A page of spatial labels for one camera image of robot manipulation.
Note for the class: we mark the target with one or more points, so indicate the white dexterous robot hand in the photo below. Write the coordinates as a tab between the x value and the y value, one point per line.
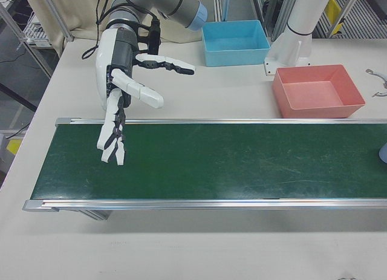
104	65

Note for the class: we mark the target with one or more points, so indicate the grey UR5e robot arm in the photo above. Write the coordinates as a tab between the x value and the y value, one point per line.
157	1

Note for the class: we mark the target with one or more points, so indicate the blue plastic box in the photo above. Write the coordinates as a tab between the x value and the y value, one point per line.
232	38

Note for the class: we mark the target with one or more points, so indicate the pink plastic box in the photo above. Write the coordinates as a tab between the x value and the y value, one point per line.
317	92

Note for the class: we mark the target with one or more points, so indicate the blue plastic cup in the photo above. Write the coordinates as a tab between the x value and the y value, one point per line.
383	154

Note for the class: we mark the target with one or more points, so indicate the beige curtain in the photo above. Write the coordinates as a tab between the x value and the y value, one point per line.
75	11

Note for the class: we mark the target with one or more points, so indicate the yellow floor marker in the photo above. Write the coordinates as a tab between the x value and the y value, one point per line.
13	147

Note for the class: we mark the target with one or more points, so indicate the green belt conveyor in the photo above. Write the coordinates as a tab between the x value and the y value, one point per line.
226	162

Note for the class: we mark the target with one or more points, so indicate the yellow tag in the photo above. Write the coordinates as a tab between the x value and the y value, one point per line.
332	8

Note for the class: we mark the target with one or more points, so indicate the metal reacher grabber tool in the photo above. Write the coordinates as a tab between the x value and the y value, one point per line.
369	70

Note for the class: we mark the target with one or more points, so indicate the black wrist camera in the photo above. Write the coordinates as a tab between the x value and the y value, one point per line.
154	38

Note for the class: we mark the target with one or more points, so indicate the aluminium frame post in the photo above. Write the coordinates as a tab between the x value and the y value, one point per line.
60	20

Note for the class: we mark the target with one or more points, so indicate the aluminium frame structure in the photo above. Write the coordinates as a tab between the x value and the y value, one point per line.
218	5

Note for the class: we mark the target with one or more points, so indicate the white column pedestal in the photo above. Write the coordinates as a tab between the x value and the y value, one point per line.
302	14

